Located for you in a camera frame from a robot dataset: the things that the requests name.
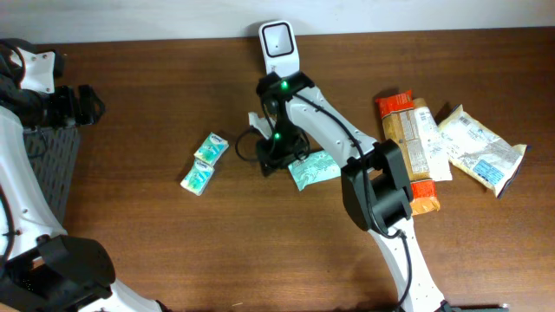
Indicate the white barcode scanner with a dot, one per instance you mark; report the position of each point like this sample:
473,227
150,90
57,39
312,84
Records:
279,47

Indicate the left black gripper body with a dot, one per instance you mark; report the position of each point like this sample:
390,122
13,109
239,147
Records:
70,106

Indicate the grey plastic mesh basket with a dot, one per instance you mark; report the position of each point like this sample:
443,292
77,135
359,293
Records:
52,156

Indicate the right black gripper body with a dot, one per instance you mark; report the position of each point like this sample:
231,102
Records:
275,160

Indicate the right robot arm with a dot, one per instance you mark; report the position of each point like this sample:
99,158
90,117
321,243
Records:
376,188

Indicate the orange spaghetti packet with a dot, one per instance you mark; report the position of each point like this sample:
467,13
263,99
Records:
399,124

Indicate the teal wet wipes pack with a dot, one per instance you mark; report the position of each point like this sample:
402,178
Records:
317,167

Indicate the white bamboo print tube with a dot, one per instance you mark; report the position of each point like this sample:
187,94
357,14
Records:
432,142

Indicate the teal tissue pack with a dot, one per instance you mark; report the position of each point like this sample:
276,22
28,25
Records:
198,177
212,148

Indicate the cream snack bag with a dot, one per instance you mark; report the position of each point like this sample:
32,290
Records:
480,152

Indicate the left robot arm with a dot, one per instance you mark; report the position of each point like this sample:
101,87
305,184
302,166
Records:
43,268

